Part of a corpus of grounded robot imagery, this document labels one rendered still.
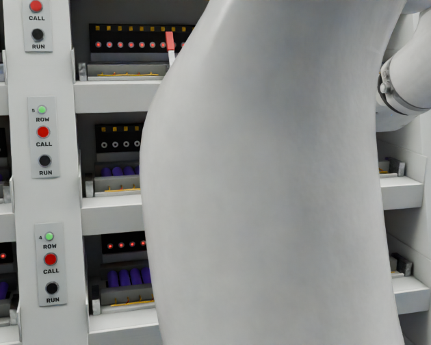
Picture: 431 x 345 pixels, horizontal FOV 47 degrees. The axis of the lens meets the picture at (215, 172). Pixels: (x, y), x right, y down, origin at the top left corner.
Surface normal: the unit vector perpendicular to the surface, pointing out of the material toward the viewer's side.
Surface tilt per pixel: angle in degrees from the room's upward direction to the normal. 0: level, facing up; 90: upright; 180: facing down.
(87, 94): 107
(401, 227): 90
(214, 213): 91
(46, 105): 90
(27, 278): 90
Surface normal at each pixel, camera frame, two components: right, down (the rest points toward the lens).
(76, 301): 0.25, -0.04
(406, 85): -0.78, 0.53
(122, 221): 0.26, 0.26
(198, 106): -0.52, 0.13
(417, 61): -0.94, 0.19
